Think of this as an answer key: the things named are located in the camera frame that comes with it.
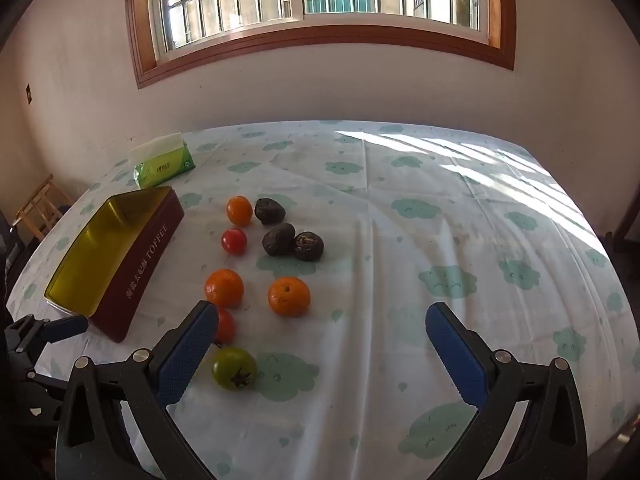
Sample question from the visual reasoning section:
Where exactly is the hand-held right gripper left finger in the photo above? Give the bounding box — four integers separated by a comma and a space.
54, 300, 221, 480

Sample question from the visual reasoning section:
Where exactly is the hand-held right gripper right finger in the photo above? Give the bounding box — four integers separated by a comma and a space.
425, 301, 588, 480

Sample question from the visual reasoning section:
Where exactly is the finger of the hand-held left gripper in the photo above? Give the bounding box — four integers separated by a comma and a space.
4, 314, 90, 357

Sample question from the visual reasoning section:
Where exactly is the green tomato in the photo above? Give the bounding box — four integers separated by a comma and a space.
211, 346, 258, 392

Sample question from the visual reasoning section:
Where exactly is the red cherry tomato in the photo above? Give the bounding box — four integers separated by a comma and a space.
221, 228, 248, 256
214, 307, 237, 346

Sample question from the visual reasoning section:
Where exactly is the orange mandarin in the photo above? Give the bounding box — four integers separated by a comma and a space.
267, 276, 312, 318
204, 268, 245, 309

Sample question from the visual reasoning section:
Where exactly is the dark red tin box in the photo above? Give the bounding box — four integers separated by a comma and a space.
44, 185, 186, 344

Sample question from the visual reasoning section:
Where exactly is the dark brown water chestnut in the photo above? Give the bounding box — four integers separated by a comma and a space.
254, 198, 287, 225
262, 223, 297, 257
293, 231, 325, 262

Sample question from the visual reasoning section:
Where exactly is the small orange tomato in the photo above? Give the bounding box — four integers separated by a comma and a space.
226, 195, 253, 227

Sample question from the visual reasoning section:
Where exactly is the dark furniture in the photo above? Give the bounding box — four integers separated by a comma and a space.
0, 210, 31, 311

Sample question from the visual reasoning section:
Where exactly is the cloud printed tablecloth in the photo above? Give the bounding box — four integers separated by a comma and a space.
5, 120, 632, 480

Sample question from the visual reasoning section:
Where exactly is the wooden chair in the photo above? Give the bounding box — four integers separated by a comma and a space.
14, 174, 71, 241

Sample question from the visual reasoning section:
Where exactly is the green tissue pack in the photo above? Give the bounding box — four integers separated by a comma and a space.
127, 134, 197, 190

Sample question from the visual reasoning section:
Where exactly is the wooden framed window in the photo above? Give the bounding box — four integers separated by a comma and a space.
124, 0, 517, 90

